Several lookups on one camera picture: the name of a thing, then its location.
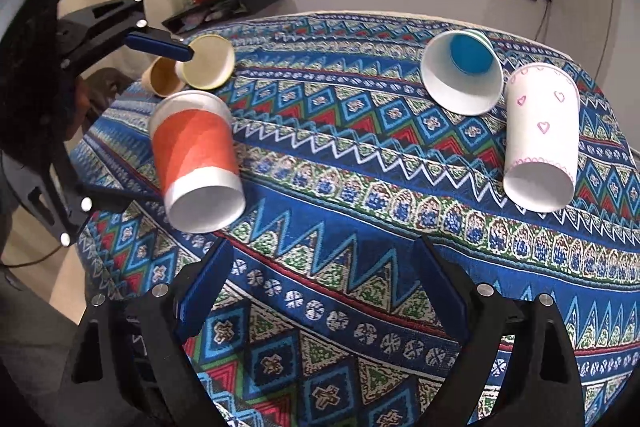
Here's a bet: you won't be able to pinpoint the orange and white paper cup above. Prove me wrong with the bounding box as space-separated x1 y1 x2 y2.
148 90 245 234

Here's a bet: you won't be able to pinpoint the brown kraft paper cup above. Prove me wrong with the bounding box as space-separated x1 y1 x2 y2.
141 57 186 98

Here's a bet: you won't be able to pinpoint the white cup pink hearts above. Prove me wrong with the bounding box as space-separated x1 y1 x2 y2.
503 63 580 213

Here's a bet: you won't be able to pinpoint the white cup green stripes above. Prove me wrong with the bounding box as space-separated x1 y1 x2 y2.
421 29 503 116

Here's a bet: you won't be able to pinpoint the blue patterned tablecloth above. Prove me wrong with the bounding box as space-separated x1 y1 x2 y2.
69 11 640 427

